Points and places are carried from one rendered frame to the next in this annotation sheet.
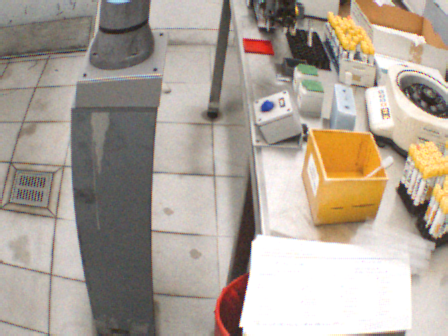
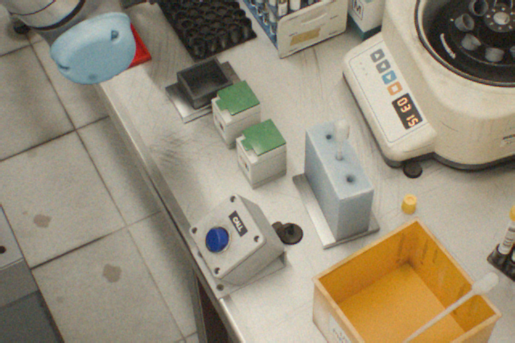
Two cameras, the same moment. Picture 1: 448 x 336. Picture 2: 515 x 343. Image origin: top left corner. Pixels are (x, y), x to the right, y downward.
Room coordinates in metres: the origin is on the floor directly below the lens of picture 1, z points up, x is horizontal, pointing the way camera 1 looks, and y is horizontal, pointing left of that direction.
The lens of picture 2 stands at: (0.57, 0.06, 1.84)
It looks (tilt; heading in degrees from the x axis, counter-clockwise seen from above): 57 degrees down; 341
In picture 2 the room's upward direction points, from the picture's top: 2 degrees counter-clockwise
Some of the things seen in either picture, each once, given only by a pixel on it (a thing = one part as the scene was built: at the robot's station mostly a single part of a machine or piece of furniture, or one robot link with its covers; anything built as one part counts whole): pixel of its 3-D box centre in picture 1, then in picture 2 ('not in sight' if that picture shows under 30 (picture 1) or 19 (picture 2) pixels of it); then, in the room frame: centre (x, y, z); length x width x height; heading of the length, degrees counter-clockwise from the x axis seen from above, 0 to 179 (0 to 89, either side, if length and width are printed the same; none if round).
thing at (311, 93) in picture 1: (310, 97); (261, 154); (1.17, -0.15, 0.91); 0.05 x 0.04 x 0.07; 97
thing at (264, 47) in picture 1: (258, 46); (117, 48); (1.42, -0.04, 0.88); 0.07 x 0.07 x 0.01; 7
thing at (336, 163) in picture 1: (345, 176); (400, 317); (0.92, -0.21, 0.93); 0.13 x 0.13 x 0.10; 12
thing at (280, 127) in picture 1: (288, 118); (252, 233); (1.07, -0.10, 0.92); 0.13 x 0.07 x 0.08; 97
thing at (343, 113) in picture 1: (342, 119); (336, 182); (1.10, -0.21, 0.92); 0.10 x 0.07 x 0.10; 179
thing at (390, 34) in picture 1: (400, 40); not in sight; (1.56, -0.46, 0.95); 0.29 x 0.25 x 0.15; 97
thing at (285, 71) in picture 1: (295, 70); (205, 86); (1.31, -0.13, 0.89); 0.09 x 0.05 x 0.04; 97
